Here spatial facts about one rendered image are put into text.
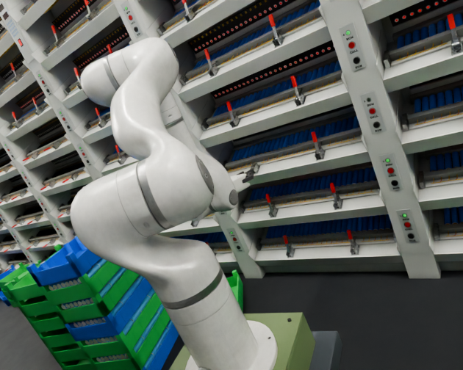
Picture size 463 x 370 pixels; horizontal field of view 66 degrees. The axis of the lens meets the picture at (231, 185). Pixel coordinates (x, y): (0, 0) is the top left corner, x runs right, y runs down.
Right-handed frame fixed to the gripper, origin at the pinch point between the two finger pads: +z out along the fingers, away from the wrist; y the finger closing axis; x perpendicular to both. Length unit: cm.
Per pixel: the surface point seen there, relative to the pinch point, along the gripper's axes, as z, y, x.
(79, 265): -53, -34, -6
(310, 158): 7.7, 22.8, -0.4
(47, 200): 5, -158, 11
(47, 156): 1, -127, 35
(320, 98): 4.0, 33.7, 18.0
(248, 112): 7.5, 5.2, 21.0
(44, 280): -58, -49, -8
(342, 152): 7.2, 34.2, -0.7
